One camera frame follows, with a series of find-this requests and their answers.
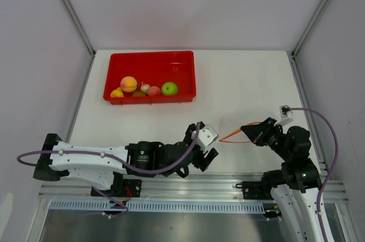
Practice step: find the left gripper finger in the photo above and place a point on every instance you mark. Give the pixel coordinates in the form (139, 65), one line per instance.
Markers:
(201, 164)
(212, 154)

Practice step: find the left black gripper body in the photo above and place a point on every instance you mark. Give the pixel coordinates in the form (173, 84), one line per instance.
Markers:
(190, 135)

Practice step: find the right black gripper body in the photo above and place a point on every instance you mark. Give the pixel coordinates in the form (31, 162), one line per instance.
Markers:
(270, 136)

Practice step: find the clear zip top bag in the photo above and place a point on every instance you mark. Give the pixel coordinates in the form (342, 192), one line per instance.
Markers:
(230, 124)

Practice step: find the green apple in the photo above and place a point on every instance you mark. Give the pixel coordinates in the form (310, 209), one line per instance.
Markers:
(169, 88)

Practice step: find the small pink peach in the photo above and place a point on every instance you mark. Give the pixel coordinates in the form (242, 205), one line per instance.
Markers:
(154, 91)

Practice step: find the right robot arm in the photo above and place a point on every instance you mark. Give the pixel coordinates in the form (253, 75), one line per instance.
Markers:
(296, 187)

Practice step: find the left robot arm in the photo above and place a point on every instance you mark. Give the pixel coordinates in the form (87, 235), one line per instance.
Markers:
(104, 168)

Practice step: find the brown kiwi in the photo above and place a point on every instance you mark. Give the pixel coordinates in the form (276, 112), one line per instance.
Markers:
(138, 94)

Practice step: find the garlic bulb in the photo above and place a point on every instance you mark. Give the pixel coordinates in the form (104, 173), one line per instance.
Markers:
(144, 87)

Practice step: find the red plastic bin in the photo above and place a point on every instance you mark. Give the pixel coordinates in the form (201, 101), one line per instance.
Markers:
(154, 69)

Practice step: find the large orange peach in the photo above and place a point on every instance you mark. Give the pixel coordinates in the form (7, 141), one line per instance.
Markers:
(128, 84)

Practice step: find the yellow lemon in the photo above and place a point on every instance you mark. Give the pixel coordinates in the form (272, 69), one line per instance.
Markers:
(117, 93)

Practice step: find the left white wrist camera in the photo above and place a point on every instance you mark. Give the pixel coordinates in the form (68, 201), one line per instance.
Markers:
(206, 136)

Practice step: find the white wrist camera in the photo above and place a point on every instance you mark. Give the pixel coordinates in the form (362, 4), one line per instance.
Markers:
(286, 115)
(206, 136)

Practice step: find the aluminium rail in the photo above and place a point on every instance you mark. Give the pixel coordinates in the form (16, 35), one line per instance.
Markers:
(196, 187)

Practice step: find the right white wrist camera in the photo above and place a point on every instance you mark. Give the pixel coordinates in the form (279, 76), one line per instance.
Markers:
(286, 115)

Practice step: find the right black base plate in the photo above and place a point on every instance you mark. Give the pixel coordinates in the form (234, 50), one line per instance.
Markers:
(255, 190)

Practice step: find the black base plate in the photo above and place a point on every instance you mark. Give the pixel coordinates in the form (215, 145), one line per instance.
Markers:
(255, 190)
(128, 188)

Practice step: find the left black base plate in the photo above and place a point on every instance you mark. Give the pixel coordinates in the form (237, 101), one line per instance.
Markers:
(128, 188)

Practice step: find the right frame post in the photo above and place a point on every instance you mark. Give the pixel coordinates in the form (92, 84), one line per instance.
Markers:
(313, 21)

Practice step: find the frame post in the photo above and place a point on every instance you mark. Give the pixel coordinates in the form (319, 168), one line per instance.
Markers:
(313, 21)
(67, 4)

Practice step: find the perforated cable tray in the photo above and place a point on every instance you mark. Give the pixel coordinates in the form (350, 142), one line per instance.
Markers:
(236, 207)

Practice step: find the left frame post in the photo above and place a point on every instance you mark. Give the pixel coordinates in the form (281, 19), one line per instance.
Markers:
(67, 4)

